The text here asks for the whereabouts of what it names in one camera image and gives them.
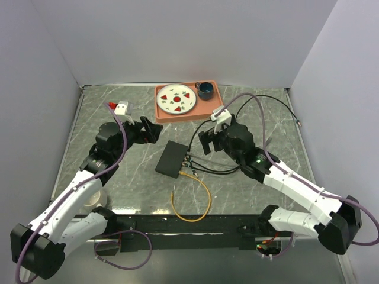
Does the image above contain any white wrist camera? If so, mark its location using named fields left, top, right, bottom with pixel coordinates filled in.
left=108, top=101, right=133, bottom=124
left=210, top=106, right=232, bottom=134

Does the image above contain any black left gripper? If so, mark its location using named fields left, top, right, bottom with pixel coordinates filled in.
left=113, top=115, right=162, bottom=159

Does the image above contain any white paper cup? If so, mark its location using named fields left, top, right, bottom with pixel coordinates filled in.
left=83, top=189, right=108, bottom=211

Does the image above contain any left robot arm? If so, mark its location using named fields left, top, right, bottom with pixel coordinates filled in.
left=10, top=116, right=163, bottom=279

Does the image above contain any yellow ethernet cable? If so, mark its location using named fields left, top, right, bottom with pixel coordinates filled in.
left=171, top=170, right=212, bottom=222

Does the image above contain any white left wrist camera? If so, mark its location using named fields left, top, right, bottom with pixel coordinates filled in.
left=108, top=101, right=133, bottom=124

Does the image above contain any white watermelon pattern plate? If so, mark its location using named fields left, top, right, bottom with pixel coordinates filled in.
left=156, top=84, right=197, bottom=115

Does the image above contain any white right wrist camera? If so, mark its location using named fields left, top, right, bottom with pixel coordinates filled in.
left=210, top=106, right=232, bottom=134

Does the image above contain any salmon pink tray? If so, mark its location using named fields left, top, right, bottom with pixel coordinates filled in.
left=155, top=80, right=223, bottom=124

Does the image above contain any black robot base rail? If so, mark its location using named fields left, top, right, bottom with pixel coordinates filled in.
left=85, top=214, right=297, bottom=254

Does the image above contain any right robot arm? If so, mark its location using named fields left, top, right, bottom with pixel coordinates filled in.
left=198, top=123, right=362, bottom=255

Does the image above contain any black network switch box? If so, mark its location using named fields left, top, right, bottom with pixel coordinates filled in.
left=155, top=140, right=188, bottom=179

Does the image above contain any dark blue mug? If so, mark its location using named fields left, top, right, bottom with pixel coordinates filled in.
left=195, top=82, right=214, bottom=101

